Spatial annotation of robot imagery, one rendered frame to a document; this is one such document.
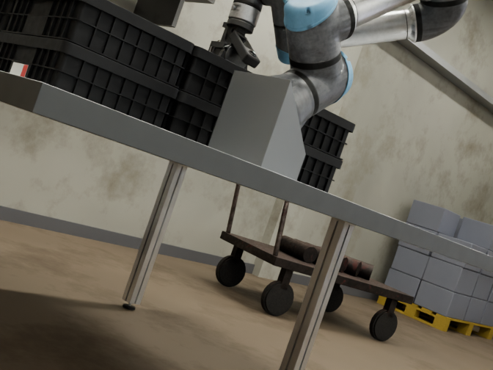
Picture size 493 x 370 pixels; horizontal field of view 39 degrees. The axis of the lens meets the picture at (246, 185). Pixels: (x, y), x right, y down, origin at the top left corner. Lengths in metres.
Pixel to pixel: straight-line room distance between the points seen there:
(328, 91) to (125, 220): 3.43
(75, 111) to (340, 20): 0.75
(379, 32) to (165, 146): 0.92
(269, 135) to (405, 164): 5.78
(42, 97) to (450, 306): 6.12
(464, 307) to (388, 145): 1.71
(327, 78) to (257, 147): 0.24
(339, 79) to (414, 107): 5.52
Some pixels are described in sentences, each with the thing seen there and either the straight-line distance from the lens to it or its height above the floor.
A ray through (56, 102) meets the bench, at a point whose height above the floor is 0.68.
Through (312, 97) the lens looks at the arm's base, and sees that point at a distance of 1.53.
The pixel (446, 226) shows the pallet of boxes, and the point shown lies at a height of 0.94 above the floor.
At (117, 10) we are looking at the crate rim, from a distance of 1.53.
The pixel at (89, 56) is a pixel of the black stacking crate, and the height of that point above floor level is 0.81.
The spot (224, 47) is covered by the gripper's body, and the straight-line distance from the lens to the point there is 1.79.
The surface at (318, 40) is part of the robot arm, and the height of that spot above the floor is 1.00.
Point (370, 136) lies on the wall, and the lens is 6.60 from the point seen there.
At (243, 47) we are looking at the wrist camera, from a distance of 1.74.
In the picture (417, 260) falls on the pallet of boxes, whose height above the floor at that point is 0.54.
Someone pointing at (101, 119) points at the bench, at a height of 0.68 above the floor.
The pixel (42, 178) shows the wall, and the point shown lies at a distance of 4.46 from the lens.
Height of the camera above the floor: 0.66
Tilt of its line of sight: level
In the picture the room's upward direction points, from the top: 19 degrees clockwise
